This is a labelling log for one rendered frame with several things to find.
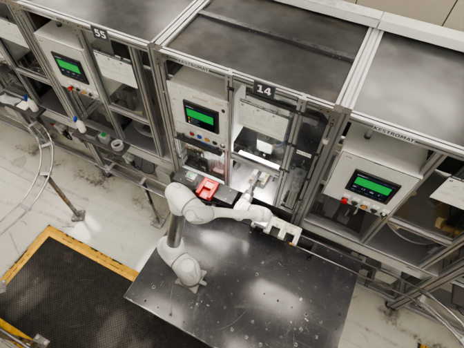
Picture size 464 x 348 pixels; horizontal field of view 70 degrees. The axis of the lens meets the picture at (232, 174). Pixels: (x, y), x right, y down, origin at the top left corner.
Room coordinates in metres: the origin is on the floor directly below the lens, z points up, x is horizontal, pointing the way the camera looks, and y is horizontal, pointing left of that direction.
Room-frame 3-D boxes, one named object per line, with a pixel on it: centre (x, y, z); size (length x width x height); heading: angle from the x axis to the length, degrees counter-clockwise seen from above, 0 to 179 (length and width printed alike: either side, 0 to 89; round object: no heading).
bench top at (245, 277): (0.75, -0.14, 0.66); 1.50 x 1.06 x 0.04; 65
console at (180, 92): (1.60, 0.18, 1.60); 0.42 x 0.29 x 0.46; 65
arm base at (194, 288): (0.73, 0.26, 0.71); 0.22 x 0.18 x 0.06; 65
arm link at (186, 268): (0.74, 0.29, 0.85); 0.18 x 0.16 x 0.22; 46
